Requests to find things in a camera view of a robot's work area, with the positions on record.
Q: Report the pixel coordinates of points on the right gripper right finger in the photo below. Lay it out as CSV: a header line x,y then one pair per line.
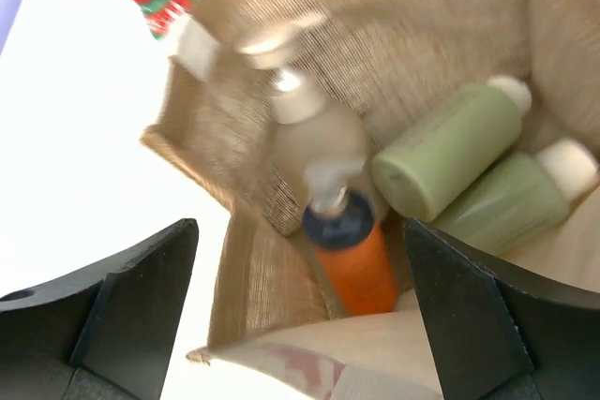
x,y
497,331

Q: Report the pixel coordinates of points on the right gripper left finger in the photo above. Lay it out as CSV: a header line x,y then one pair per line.
x,y
105,331

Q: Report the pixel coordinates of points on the green bottle white cap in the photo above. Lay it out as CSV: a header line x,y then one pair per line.
x,y
520,197
431,163

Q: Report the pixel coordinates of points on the orange spray bottle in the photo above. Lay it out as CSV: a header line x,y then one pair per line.
x,y
348,238

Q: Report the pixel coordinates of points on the beige pump lotion bottle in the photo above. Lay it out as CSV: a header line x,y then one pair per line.
x,y
310,125

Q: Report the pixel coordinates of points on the brown canvas bag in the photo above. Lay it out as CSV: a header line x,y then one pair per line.
x,y
391,62

